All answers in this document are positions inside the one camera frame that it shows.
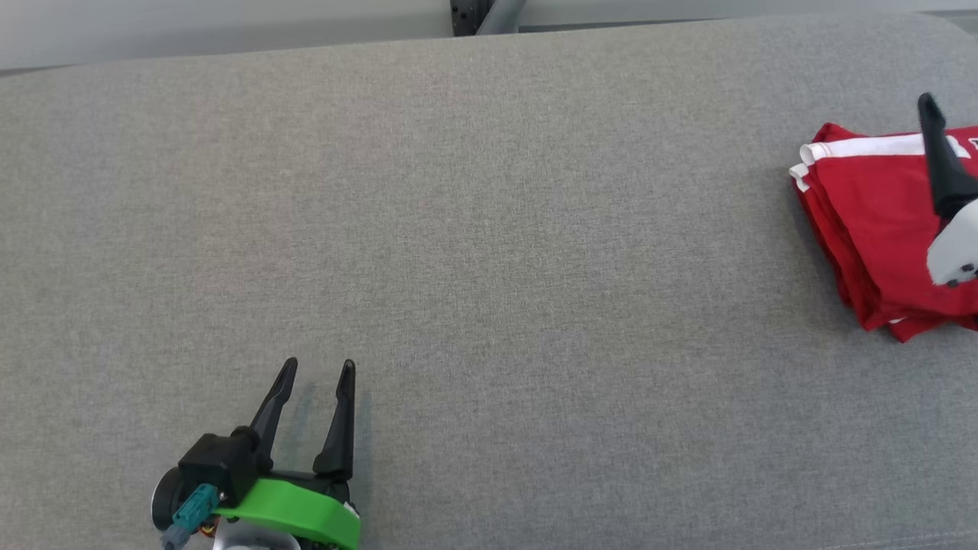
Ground black left cable, teal plug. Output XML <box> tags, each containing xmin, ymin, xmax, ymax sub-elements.
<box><xmin>160</xmin><ymin>484</ymin><xmax>224</xmax><ymax>550</ymax></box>

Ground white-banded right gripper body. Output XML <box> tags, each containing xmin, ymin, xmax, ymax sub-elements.
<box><xmin>926</xmin><ymin>200</ymin><xmax>978</xmax><ymax>289</ymax></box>

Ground red shorts with white stripes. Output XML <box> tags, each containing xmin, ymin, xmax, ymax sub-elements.
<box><xmin>789</xmin><ymin>122</ymin><xmax>978</xmax><ymax>331</ymax></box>

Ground red Bulls jersey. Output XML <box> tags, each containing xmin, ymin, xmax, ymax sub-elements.
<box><xmin>886</xmin><ymin>309</ymin><xmax>978</xmax><ymax>342</ymax></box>

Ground grey fabric sofa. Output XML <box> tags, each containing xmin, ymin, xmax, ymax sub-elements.
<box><xmin>0</xmin><ymin>11</ymin><xmax>978</xmax><ymax>550</ymax></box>

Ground grey round tube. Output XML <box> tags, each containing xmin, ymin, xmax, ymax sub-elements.
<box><xmin>474</xmin><ymin>0</ymin><xmax>528</xmax><ymax>36</ymax></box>

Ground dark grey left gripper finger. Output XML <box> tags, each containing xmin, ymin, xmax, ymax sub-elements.
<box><xmin>248</xmin><ymin>357</ymin><xmax>299</xmax><ymax>471</ymax></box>
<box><xmin>312</xmin><ymin>359</ymin><xmax>357</xmax><ymax>482</ymax></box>

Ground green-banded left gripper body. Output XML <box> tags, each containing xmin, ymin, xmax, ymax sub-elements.
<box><xmin>151</xmin><ymin>466</ymin><xmax>361</xmax><ymax>550</ymax></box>

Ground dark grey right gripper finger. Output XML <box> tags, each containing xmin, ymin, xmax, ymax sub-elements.
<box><xmin>917</xmin><ymin>92</ymin><xmax>978</xmax><ymax>221</ymax></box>

